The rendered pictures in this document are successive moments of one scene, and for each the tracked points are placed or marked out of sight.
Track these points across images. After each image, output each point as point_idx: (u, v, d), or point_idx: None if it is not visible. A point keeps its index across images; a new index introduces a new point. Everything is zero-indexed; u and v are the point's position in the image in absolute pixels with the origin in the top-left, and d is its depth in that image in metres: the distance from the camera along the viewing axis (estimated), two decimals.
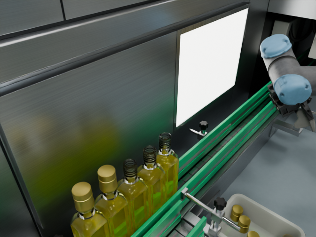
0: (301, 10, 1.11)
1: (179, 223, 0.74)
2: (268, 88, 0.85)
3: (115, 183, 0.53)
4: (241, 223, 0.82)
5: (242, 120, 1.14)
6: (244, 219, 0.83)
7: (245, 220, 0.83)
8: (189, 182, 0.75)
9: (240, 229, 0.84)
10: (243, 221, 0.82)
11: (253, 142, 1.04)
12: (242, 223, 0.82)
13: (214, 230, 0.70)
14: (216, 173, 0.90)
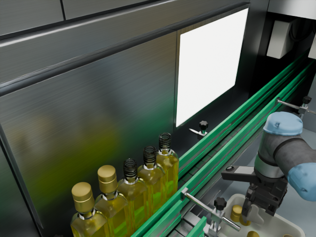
0: (301, 10, 1.11)
1: (179, 223, 0.74)
2: (287, 184, 0.66)
3: (115, 183, 0.53)
4: None
5: (242, 120, 1.14)
6: None
7: None
8: (189, 182, 0.75)
9: (242, 222, 0.82)
10: None
11: (253, 142, 1.04)
12: None
13: (214, 230, 0.70)
14: (216, 173, 0.90)
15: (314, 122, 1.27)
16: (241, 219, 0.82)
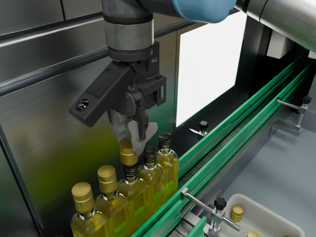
0: None
1: (179, 223, 0.74)
2: (157, 45, 0.47)
3: (115, 183, 0.53)
4: (132, 148, 0.52)
5: (242, 120, 1.14)
6: (128, 143, 0.53)
7: (129, 143, 0.53)
8: (189, 182, 0.75)
9: (133, 160, 0.54)
10: (130, 145, 0.53)
11: (253, 142, 1.04)
12: (132, 146, 0.53)
13: (214, 230, 0.70)
14: (216, 173, 0.90)
15: (314, 122, 1.27)
16: (131, 159, 0.54)
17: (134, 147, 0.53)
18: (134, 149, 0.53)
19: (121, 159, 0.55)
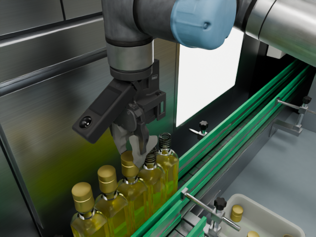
0: None
1: (179, 223, 0.74)
2: (157, 63, 0.48)
3: (115, 183, 0.53)
4: (133, 161, 0.54)
5: (242, 120, 1.14)
6: (129, 155, 0.55)
7: (130, 155, 0.55)
8: (189, 182, 0.75)
9: (134, 172, 0.56)
10: (131, 157, 0.55)
11: (253, 142, 1.04)
12: (133, 159, 0.54)
13: (214, 230, 0.70)
14: (216, 173, 0.90)
15: (314, 122, 1.27)
16: (132, 170, 0.55)
17: (135, 159, 0.54)
18: (135, 161, 0.55)
19: (122, 170, 0.57)
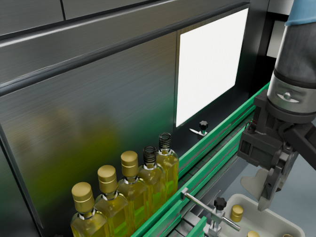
0: None
1: (179, 223, 0.74)
2: (262, 93, 0.45)
3: (115, 183, 0.53)
4: (133, 161, 0.54)
5: (242, 120, 1.14)
6: (129, 155, 0.55)
7: (130, 155, 0.55)
8: (189, 182, 0.75)
9: (134, 172, 0.56)
10: (131, 157, 0.55)
11: None
12: (133, 159, 0.54)
13: (214, 230, 0.70)
14: (216, 173, 0.90)
15: (314, 122, 1.27)
16: (132, 170, 0.55)
17: (277, 187, 0.52)
18: (276, 189, 0.52)
19: (122, 170, 0.57)
